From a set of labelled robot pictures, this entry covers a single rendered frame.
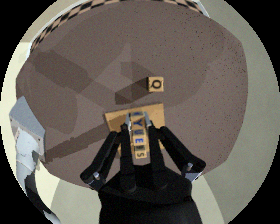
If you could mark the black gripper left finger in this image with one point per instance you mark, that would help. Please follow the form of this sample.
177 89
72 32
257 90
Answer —
93 175

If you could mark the wooden letter block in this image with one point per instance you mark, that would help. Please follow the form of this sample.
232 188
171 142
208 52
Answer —
138 136
137 120
154 84
140 151

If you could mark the tan square mat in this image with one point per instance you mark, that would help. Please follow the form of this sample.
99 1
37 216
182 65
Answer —
117 118

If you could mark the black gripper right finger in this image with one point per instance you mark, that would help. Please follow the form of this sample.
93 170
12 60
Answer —
190 166

